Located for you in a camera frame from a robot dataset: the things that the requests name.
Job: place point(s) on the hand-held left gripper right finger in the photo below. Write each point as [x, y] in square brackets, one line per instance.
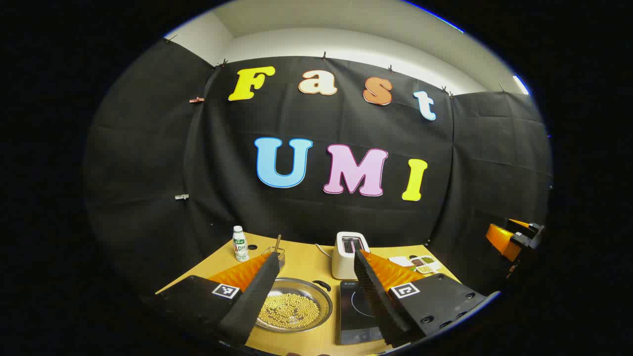
[378, 301]

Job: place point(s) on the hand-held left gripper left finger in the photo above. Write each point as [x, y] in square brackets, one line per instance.
[252, 301]

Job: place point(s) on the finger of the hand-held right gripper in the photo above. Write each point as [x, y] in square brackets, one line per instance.
[502, 240]
[518, 223]

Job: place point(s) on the black induction cooktop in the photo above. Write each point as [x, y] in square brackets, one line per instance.
[353, 321]

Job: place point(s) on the pile of yellow soybeans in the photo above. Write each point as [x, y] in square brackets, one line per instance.
[292, 309]

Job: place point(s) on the white toaster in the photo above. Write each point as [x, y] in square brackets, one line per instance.
[341, 262]

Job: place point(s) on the white bottle with green label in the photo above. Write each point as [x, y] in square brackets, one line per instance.
[241, 247]

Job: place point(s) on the white divided dish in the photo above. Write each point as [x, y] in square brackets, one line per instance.
[424, 264]

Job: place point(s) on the short ceiling light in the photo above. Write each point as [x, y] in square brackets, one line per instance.
[520, 85]

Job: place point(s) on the black backdrop cloth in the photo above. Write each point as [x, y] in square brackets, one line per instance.
[222, 163]

